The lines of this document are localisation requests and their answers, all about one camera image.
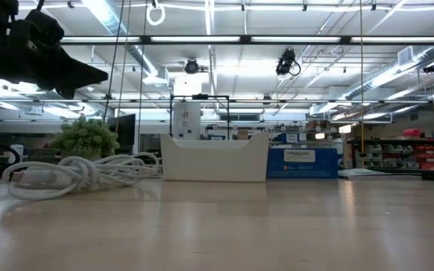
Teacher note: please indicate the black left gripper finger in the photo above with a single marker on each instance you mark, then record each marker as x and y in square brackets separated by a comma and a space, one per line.
[66, 94]
[81, 75]

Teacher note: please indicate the black metal frame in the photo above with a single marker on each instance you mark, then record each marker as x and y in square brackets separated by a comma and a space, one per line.
[200, 96]

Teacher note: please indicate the shelf with red bins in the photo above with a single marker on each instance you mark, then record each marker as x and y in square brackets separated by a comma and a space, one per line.
[428, 154]

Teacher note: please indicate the green potted plant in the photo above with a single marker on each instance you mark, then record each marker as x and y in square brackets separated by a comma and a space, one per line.
[85, 137]

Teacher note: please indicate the black frame bar with lights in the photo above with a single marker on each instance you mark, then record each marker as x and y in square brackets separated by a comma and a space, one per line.
[239, 39]

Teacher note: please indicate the white cylindrical tank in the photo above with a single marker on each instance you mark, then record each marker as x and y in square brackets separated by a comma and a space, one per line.
[187, 120]

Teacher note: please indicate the yellow vertical pole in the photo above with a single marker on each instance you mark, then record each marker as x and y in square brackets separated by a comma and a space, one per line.
[361, 113]

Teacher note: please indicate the blue box with white label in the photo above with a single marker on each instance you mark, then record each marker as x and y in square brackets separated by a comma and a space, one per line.
[303, 165]

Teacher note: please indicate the white plastic bin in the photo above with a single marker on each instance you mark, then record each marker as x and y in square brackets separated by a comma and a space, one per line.
[215, 162]

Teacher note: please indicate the black monitor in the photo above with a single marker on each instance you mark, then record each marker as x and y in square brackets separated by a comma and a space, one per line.
[124, 128]

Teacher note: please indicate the round black ceiling camera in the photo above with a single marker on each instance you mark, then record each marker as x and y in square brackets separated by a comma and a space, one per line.
[191, 66]

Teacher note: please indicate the black ceiling mounted device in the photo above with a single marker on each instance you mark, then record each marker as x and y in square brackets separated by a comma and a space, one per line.
[431, 68]

